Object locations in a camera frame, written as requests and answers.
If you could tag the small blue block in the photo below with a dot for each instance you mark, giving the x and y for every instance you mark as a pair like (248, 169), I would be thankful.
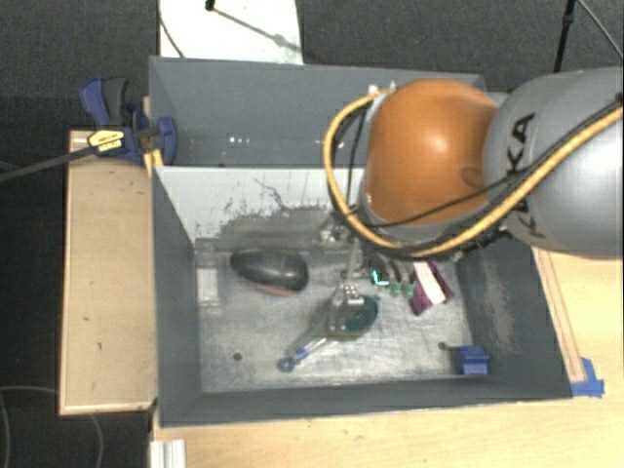
(470, 360)

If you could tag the black oval computer mouse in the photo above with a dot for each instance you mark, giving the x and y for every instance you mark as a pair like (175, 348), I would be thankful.
(270, 268)

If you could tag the grey metal bin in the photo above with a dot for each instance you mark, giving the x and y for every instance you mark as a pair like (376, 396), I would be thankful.
(253, 115)

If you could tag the pale wood board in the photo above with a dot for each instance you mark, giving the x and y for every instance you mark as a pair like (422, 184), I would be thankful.
(107, 285)

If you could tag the dark green fuzzy thing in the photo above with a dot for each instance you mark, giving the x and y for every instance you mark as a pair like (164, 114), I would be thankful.
(365, 315)

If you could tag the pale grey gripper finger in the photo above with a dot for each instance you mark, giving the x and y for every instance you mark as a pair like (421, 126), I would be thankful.
(356, 301)
(338, 317)

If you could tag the purple box with white label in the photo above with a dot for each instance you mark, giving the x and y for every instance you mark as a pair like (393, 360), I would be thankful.
(429, 285)

